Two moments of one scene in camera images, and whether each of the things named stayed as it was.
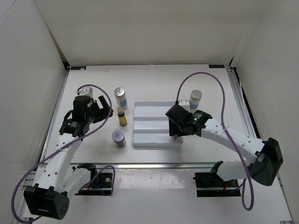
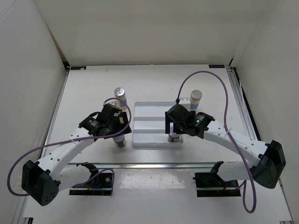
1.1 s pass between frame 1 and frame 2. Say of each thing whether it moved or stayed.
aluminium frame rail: stayed
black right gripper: stayed
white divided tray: stayed
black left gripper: moved
